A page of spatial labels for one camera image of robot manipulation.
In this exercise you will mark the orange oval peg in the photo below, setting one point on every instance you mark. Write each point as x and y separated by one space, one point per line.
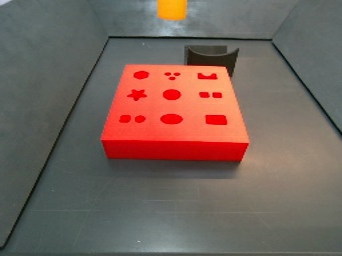
171 9

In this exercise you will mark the red shape sorter box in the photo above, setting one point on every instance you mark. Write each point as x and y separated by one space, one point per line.
175 112

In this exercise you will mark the black curved holder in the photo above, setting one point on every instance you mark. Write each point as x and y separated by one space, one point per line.
211 55

